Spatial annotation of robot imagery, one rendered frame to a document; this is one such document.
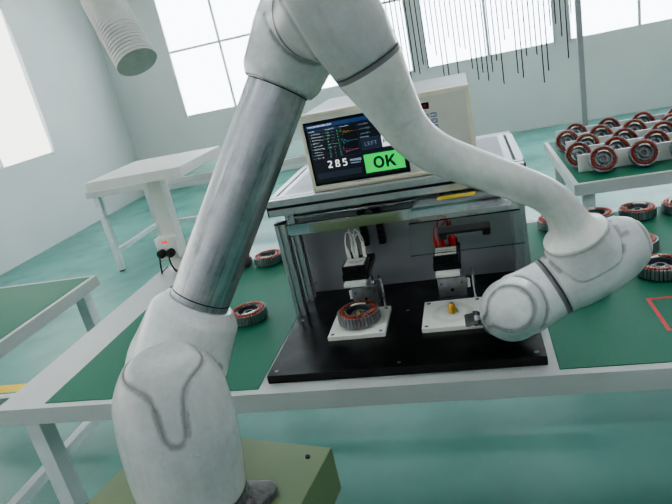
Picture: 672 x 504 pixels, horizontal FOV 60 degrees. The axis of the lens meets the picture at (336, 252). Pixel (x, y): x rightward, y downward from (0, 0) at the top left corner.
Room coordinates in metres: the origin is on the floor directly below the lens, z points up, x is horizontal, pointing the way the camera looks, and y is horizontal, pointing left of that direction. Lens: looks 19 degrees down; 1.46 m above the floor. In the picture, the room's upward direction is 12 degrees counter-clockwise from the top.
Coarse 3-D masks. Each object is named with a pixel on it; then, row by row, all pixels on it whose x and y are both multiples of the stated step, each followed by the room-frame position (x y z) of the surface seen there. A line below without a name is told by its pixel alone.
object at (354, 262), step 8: (360, 256) 1.55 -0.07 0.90; (368, 256) 1.54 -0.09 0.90; (344, 264) 1.45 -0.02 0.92; (352, 264) 1.44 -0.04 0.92; (360, 264) 1.43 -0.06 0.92; (368, 264) 1.46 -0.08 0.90; (344, 272) 1.43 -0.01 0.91; (352, 272) 1.43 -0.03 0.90; (360, 272) 1.42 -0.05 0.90; (368, 272) 1.43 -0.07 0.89; (344, 280) 1.43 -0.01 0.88; (352, 280) 1.43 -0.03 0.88; (360, 280) 1.42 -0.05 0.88
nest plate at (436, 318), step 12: (444, 300) 1.39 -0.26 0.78; (456, 300) 1.38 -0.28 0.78; (468, 300) 1.36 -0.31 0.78; (480, 300) 1.35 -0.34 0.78; (432, 312) 1.34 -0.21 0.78; (444, 312) 1.32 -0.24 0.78; (456, 312) 1.31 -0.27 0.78; (468, 312) 1.30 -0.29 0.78; (432, 324) 1.28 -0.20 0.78; (444, 324) 1.26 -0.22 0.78; (456, 324) 1.25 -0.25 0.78
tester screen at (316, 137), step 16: (320, 128) 1.51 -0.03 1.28; (336, 128) 1.50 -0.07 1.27; (352, 128) 1.49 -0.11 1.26; (368, 128) 1.48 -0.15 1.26; (320, 144) 1.52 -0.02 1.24; (336, 144) 1.50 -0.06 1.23; (352, 144) 1.49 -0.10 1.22; (320, 160) 1.52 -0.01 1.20; (352, 160) 1.50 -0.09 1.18; (352, 176) 1.50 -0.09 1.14
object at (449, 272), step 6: (450, 252) 1.37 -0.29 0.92; (456, 252) 1.36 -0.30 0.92; (438, 258) 1.36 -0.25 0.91; (444, 258) 1.36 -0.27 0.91; (450, 258) 1.36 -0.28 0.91; (456, 258) 1.35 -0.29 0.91; (438, 264) 1.37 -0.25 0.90; (444, 264) 1.36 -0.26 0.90; (450, 264) 1.36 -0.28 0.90; (456, 264) 1.35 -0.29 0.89; (438, 270) 1.36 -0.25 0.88; (444, 270) 1.36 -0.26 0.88; (450, 270) 1.35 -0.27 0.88; (456, 270) 1.34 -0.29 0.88; (438, 276) 1.34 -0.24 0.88; (444, 276) 1.34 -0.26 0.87; (450, 276) 1.34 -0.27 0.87
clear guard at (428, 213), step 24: (456, 192) 1.40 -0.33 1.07; (480, 192) 1.36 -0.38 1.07; (432, 216) 1.25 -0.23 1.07; (456, 216) 1.21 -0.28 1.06; (480, 216) 1.19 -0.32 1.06; (504, 216) 1.17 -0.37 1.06; (432, 240) 1.19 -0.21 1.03; (456, 240) 1.17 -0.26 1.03; (480, 240) 1.15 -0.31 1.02; (504, 240) 1.13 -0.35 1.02
